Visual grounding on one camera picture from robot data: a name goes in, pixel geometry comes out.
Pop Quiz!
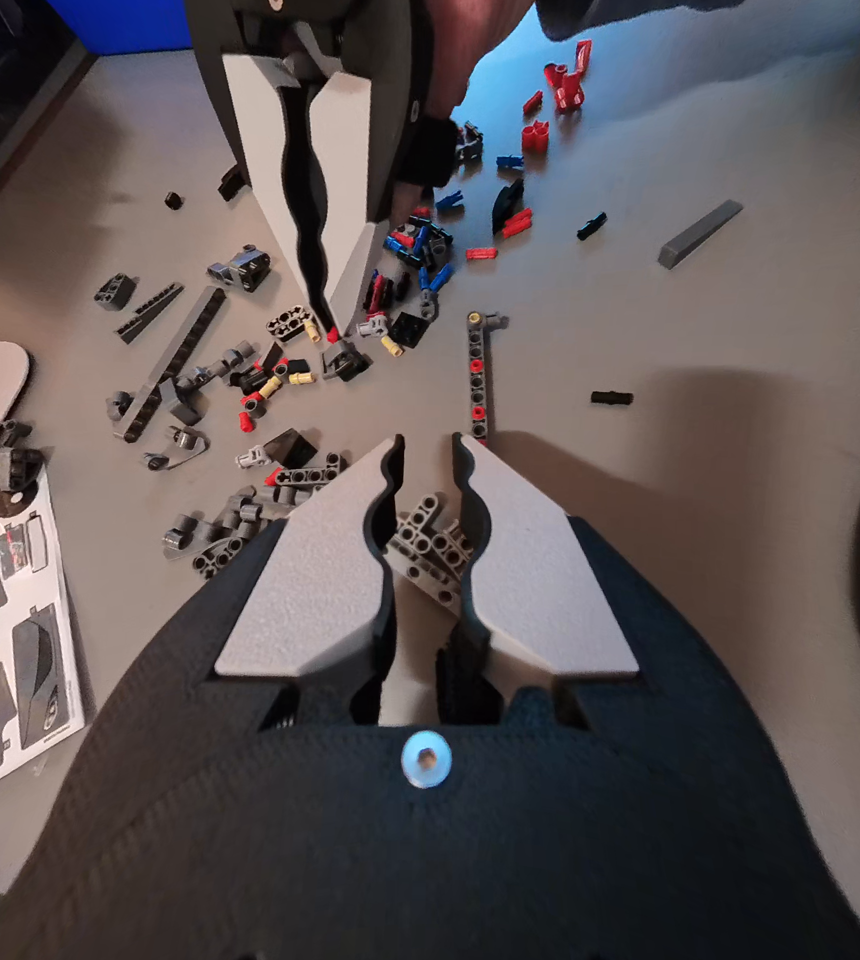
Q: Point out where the dark grey lego slope bar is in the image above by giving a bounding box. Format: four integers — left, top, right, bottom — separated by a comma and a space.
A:
657, 199, 744, 270

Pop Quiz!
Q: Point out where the person's right hand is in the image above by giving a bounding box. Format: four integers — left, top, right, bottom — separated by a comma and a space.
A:
430, 0, 536, 119

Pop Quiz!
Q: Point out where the sticker sheet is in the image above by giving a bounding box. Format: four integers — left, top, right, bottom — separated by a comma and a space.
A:
0, 468, 86, 811

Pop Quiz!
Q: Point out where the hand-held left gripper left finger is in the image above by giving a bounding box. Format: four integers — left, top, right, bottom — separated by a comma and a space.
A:
214, 433, 406, 724

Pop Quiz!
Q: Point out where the light grey long lego beam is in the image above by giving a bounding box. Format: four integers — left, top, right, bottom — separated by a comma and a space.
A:
388, 547, 469, 610

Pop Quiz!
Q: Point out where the black long lego beam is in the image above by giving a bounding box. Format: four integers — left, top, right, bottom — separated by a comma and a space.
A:
466, 309, 510, 444

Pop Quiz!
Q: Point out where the pile of lego pieces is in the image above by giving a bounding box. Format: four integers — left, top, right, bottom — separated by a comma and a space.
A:
92, 37, 598, 580

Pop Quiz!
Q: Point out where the light grey T-shaped lego beam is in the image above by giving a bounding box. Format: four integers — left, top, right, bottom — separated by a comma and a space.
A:
392, 493, 476, 560

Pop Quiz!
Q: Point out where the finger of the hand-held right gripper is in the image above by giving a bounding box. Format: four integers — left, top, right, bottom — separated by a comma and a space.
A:
221, 54, 336, 333
308, 71, 391, 331

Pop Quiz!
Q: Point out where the small black lego subassembly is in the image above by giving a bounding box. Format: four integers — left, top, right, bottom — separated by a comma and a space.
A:
0, 420, 47, 519

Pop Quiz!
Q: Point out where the long dark grey lego plate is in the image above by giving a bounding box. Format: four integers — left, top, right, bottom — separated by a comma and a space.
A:
115, 285, 227, 445

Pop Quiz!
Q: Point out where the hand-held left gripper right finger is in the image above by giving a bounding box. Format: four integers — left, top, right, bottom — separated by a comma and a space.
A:
439, 432, 640, 724

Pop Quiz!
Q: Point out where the blue plastic bin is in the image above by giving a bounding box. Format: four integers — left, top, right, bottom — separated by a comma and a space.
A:
47, 0, 206, 56

